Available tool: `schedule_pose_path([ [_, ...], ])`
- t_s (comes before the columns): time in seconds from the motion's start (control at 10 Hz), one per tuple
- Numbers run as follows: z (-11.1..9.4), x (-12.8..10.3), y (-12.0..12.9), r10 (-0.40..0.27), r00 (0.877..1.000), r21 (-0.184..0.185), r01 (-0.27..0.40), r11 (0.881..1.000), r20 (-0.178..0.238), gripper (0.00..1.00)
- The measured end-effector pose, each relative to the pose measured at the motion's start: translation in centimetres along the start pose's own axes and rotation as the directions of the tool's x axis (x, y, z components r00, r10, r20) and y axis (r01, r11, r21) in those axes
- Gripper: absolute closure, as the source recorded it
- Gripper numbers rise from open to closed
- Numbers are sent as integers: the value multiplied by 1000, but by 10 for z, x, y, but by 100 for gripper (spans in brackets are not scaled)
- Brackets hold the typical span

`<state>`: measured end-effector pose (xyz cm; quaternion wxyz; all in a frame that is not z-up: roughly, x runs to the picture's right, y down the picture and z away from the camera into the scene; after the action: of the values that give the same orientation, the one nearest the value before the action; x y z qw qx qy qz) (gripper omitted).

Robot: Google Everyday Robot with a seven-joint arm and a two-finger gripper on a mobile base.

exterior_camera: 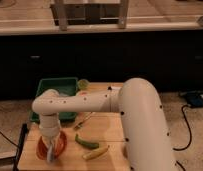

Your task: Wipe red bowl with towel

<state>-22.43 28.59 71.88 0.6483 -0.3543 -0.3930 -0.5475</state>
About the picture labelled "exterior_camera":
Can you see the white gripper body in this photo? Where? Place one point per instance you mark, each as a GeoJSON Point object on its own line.
{"type": "Point", "coordinates": [50, 132]}

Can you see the light blue towel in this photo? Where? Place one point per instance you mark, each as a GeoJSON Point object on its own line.
{"type": "Point", "coordinates": [50, 151]}

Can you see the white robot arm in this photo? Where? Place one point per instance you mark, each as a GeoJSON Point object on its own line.
{"type": "Point", "coordinates": [144, 124]}

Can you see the red bowl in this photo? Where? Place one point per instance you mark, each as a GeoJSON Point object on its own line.
{"type": "Point", "coordinates": [60, 145]}

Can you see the green pepper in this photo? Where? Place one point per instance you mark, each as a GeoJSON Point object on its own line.
{"type": "Point", "coordinates": [87, 144]}

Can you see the green plastic bin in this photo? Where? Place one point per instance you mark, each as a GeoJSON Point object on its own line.
{"type": "Point", "coordinates": [65, 86]}

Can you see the lime green ball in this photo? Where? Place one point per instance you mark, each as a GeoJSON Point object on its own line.
{"type": "Point", "coordinates": [82, 84]}

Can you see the yellow banana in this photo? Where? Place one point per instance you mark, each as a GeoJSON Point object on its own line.
{"type": "Point", "coordinates": [95, 153]}

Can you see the wooden chair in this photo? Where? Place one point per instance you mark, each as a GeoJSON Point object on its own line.
{"type": "Point", "coordinates": [89, 12]}

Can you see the blue black floor device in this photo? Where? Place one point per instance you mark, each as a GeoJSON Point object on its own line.
{"type": "Point", "coordinates": [194, 99]}

